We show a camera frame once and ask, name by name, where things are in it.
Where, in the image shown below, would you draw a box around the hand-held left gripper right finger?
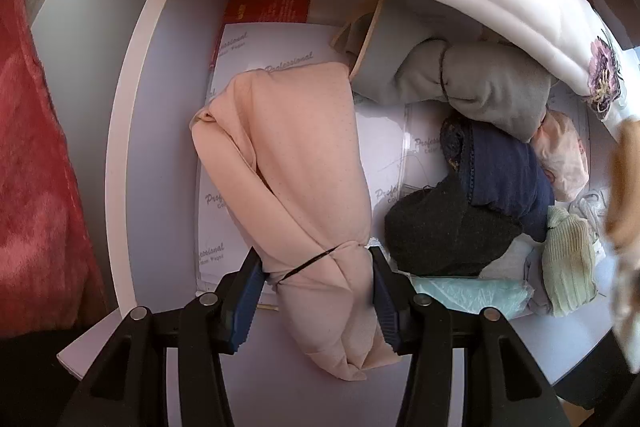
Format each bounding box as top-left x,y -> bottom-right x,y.
369,248 -> 566,427

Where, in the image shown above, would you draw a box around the pale pink patterned cloth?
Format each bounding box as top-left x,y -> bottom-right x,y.
531,111 -> 591,202

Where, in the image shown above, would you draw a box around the white lace cloth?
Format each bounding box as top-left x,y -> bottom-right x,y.
567,189 -> 611,253

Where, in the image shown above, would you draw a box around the black knit cloth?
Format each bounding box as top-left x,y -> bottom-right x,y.
384,179 -> 523,278

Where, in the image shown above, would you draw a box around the light blue bagged cloth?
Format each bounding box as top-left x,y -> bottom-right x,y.
410,274 -> 536,320

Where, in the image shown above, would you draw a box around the peach cloth bundle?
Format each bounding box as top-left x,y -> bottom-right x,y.
190,62 -> 401,383

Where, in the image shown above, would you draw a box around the red blanket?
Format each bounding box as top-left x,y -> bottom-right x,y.
0,0 -> 136,338

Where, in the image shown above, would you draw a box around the cream ribbed knit cloth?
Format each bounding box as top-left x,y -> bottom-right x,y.
542,206 -> 598,318

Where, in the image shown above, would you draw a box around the thin wooden frame piece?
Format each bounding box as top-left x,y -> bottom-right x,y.
330,0 -> 386,80

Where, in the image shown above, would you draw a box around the glossy white printed paper sheets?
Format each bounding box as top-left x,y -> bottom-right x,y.
192,22 -> 601,308

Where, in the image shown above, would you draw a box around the lavender cloth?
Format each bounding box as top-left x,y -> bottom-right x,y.
480,237 -> 551,313

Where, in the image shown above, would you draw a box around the white drawer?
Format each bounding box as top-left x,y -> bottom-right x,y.
55,0 -> 621,388

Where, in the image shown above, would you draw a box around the grey cloth bundle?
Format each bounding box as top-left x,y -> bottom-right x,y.
350,38 -> 556,144

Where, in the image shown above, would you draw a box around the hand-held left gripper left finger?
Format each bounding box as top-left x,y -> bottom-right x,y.
57,251 -> 263,427

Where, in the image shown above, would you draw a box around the blurred tan white object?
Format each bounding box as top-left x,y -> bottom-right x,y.
602,117 -> 640,358

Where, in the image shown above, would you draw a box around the navy cloth bundle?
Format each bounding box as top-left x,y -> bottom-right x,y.
440,114 -> 556,243

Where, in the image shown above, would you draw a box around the black elastic band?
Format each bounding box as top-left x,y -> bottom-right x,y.
438,40 -> 452,102
267,247 -> 341,283

